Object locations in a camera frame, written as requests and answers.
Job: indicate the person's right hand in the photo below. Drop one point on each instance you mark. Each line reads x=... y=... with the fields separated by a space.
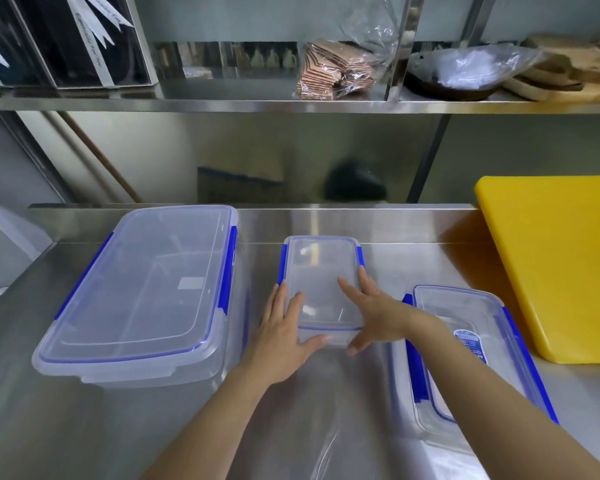
x=390 y=317

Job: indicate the person's left hand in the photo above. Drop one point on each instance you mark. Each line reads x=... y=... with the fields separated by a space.
x=275 y=344

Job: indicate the person's right thumb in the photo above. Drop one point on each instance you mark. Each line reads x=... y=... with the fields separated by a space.
x=360 y=343

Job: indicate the person's right middle finger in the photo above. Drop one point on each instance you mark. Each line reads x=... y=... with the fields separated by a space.
x=368 y=282

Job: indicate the person's left middle finger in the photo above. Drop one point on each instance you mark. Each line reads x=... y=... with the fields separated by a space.
x=279 y=302

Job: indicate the person's left thumb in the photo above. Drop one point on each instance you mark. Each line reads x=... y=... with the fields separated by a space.
x=317 y=343

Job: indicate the small clear blue-clip container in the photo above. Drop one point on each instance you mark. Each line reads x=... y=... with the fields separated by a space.
x=322 y=274

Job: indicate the person's right forearm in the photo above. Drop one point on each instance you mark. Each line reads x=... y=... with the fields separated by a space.
x=485 y=394

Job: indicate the person's left forearm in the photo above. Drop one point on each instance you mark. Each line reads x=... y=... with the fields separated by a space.
x=205 y=424

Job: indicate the labelled clear blue-clip container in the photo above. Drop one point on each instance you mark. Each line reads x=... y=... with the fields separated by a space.
x=480 y=314

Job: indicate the large clear blue-clip container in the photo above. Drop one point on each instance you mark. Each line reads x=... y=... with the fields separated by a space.
x=145 y=289

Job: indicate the yellow plastic cutting board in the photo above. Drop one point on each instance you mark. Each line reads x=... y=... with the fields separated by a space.
x=560 y=264

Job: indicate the dark bowl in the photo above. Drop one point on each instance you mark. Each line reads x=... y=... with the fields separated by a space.
x=430 y=89

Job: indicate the stainless steel shelf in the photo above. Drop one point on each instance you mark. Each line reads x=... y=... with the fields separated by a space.
x=230 y=102

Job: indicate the stack of brown packets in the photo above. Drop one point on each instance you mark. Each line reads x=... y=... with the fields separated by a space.
x=325 y=69

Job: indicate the crumpled clear plastic wrap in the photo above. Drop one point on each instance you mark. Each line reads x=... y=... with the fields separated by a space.
x=475 y=64

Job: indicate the clear plastic bag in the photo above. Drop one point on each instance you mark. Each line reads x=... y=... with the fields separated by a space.
x=370 y=29

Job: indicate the light wooden serving board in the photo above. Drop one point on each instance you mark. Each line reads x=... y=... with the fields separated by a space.
x=570 y=95

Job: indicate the black box with white ribbon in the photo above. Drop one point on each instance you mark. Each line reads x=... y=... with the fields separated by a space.
x=5 y=34
x=65 y=39

